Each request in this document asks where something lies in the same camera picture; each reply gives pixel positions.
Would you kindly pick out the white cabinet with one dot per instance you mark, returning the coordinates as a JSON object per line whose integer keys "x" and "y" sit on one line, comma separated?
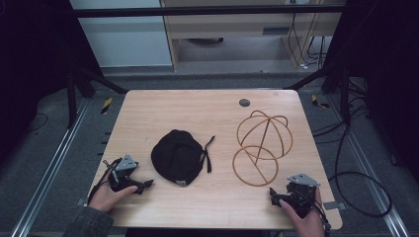
{"x": 125, "y": 39}

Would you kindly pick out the black metal stand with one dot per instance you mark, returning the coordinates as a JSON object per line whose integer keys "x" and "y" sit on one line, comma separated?
{"x": 332, "y": 77}
{"x": 84, "y": 82}

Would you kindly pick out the grey table grommet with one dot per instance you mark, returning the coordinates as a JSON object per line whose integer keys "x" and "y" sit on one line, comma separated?
{"x": 244, "y": 102}

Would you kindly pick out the black cap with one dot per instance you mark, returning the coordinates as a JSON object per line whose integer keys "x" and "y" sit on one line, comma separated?
{"x": 178, "y": 158}

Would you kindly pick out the person's right hand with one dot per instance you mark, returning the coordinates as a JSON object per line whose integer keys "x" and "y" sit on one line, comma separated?
{"x": 304, "y": 222}

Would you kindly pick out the black yellow floor tape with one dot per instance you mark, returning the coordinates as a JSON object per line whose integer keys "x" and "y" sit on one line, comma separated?
{"x": 106, "y": 106}
{"x": 318, "y": 101}

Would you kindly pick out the aluminium floor rail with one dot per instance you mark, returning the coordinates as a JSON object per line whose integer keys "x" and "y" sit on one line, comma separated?
{"x": 369, "y": 171}
{"x": 49, "y": 171}

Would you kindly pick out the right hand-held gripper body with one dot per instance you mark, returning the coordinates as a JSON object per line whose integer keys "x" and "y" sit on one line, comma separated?
{"x": 302, "y": 192}

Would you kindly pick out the dark curtain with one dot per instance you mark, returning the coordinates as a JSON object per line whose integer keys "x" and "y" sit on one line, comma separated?
{"x": 33, "y": 65}
{"x": 388, "y": 65}

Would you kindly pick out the metal table bracket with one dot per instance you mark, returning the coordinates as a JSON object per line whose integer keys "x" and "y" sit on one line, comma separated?
{"x": 334, "y": 205}
{"x": 81, "y": 201}

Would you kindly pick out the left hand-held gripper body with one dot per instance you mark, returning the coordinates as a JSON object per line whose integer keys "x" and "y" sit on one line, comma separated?
{"x": 125, "y": 166}

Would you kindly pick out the person's left hand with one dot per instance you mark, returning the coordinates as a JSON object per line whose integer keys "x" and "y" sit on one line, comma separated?
{"x": 107, "y": 197}

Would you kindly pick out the black horizontal bar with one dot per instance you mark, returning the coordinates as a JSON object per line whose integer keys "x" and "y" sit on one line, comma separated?
{"x": 197, "y": 11}

